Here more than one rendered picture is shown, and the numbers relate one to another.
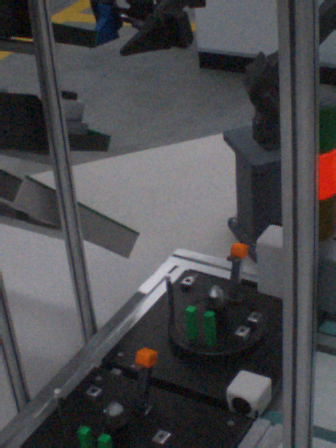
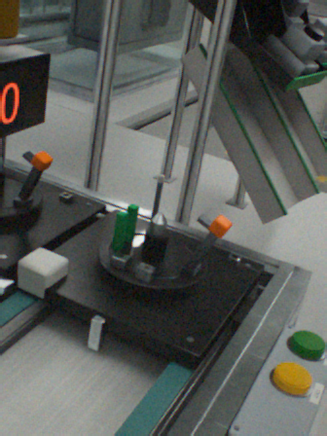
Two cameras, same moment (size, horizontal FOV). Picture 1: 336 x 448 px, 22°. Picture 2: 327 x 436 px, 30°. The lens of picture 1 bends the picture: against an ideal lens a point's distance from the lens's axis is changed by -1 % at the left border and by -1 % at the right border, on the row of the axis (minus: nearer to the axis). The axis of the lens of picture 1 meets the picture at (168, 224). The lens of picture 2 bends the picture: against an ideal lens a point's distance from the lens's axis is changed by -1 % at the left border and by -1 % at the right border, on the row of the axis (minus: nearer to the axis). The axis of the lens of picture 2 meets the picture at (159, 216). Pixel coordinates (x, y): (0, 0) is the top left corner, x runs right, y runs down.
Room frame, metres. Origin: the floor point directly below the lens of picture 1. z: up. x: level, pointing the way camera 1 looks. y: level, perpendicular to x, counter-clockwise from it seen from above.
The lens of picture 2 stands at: (0.84, -0.71, 1.38)
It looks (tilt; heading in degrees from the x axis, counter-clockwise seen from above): 26 degrees down; 78
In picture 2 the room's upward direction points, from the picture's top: 11 degrees clockwise
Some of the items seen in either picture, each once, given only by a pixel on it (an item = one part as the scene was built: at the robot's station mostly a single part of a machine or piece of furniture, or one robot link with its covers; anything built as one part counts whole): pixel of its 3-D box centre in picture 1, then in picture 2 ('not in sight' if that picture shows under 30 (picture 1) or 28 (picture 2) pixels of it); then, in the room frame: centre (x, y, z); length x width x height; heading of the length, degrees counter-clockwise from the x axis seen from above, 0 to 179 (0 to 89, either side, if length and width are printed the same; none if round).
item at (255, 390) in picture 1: (249, 395); (42, 272); (0.84, -0.08, 0.97); 0.05 x 0.05 x 0.04; 57
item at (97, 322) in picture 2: not in sight; (96, 333); (0.91, -0.16, 0.95); 0.01 x 0.01 x 0.04; 57
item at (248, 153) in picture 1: (276, 188); not in sight; (1.38, -0.20, 0.96); 0.15 x 0.15 x 0.20; 15
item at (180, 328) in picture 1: (217, 327); (151, 263); (0.97, -0.06, 0.98); 0.14 x 0.14 x 0.02
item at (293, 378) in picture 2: not in sight; (291, 381); (1.11, -0.24, 0.96); 0.04 x 0.04 x 0.02
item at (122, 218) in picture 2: (210, 328); (120, 231); (0.93, -0.04, 1.01); 0.01 x 0.01 x 0.05; 57
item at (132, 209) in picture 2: (192, 322); (130, 223); (0.94, -0.02, 1.01); 0.01 x 0.01 x 0.05; 57
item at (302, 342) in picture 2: not in sight; (307, 346); (1.15, -0.19, 0.96); 0.04 x 0.04 x 0.02
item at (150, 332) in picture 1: (217, 337); (149, 275); (0.97, -0.06, 0.96); 0.24 x 0.24 x 0.02; 57
